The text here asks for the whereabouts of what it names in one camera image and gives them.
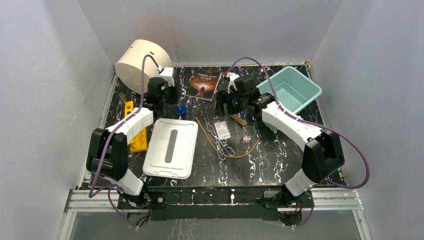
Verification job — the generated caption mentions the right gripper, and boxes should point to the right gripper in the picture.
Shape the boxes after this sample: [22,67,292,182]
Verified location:
[213,88,248,118]

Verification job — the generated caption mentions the test tube brush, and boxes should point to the test tube brush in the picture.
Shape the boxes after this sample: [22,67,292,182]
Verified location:
[230,114,247,126]

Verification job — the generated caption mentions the test tube with blue cap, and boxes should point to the test tube with blue cap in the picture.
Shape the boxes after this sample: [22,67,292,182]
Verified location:
[175,89,187,116]

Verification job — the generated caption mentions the teal plastic bin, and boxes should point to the teal plastic bin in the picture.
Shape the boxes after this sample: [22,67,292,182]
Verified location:
[270,66,322,114]

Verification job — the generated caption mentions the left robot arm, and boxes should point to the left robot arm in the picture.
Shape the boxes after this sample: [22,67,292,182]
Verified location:
[86,76,179,208]

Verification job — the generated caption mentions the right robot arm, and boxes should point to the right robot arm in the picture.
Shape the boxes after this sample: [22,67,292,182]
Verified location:
[215,72,345,207]

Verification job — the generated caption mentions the small white plastic bag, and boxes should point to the small white plastic bag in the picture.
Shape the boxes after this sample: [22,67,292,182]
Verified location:
[214,121,231,140]

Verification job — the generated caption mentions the Three Days To See book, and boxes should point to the Three Days To See book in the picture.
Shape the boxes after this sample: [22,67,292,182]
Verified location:
[186,68,222,102]

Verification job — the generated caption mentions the tan rubber tube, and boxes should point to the tan rubber tube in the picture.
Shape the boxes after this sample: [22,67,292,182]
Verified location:
[194,117,259,161]

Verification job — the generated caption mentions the white cylindrical container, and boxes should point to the white cylindrical container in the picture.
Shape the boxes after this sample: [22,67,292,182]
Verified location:
[115,39,173,94]

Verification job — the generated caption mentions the metal crucible tongs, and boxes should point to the metal crucible tongs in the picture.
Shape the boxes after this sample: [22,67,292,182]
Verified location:
[204,119,235,161]

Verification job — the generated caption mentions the yellow test tube rack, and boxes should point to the yellow test tube rack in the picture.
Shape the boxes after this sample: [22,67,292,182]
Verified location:
[124,101,148,154]

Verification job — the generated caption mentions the white plastic bin lid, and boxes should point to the white plastic bin lid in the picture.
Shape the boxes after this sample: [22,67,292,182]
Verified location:
[142,118,199,180]

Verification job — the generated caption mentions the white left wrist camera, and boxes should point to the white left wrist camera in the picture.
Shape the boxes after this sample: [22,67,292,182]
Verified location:
[156,65,175,87]

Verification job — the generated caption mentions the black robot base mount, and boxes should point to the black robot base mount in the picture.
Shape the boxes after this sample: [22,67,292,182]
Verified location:
[118,185,312,224]

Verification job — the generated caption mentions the aluminium frame rail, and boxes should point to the aluminium frame rail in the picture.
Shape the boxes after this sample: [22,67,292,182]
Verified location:
[64,186,364,213]

